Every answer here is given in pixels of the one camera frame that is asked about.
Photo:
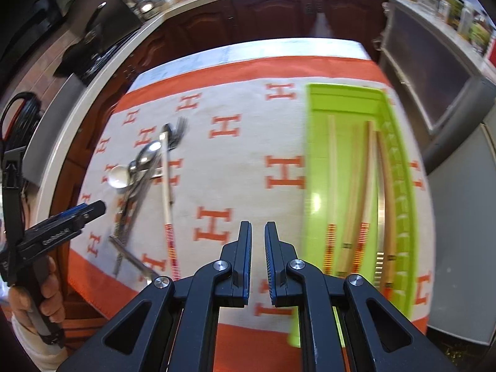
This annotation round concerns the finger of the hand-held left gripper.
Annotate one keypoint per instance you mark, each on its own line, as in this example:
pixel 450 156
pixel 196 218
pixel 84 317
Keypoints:
pixel 73 210
pixel 96 209

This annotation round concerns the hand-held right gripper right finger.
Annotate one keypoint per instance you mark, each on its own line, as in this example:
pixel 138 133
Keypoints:
pixel 271 263

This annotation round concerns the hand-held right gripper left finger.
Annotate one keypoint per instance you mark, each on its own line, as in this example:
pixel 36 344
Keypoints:
pixel 245 263

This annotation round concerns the white ceramic spoon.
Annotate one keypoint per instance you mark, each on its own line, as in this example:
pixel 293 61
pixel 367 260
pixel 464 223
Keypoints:
pixel 118 176

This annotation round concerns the dark-banded wooden chopstick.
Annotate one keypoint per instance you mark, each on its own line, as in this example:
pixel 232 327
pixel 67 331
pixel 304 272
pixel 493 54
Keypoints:
pixel 354 186
pixel 387 201

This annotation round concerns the green plastic utensil tray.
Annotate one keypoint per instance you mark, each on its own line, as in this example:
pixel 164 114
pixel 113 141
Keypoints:
pixel 317 143

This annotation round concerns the person's left forearm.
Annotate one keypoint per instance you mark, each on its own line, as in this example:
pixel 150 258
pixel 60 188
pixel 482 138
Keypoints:
pixel 35 347

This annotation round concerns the person's left hand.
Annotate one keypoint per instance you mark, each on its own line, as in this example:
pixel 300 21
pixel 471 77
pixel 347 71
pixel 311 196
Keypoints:
pixel 52 298

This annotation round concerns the low steel stove guard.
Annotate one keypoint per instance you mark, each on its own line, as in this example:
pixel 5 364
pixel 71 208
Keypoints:
pixel 50 135

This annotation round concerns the orange beige printed blanket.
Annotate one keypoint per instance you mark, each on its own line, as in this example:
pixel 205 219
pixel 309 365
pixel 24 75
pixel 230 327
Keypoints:
pixel 240 162

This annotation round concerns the black wok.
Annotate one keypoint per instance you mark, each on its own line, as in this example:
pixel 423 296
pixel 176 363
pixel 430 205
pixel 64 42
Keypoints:
pixel 89 62

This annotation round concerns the tall steel splash panel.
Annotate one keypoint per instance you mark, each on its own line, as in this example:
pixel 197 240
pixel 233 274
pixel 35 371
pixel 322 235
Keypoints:
pixel 112 4

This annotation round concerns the white printed table cover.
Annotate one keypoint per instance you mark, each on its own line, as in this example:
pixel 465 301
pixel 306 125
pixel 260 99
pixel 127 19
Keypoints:
pixel 271 50

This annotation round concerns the grey steel cabinet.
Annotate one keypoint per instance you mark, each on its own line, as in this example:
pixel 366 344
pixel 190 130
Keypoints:
pixel 434 77

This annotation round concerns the red label tub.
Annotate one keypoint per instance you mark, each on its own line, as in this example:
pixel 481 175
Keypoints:
pixel 491 46

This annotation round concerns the clear bottle green label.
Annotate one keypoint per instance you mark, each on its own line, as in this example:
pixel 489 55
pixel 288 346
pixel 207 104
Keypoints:
pixel 478 33

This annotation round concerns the green label jar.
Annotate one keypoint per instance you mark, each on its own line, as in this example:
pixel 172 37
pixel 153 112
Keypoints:
pixel 451 7

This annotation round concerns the white bottle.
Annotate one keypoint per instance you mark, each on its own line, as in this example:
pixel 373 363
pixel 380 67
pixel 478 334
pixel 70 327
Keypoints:
pixel 467 19

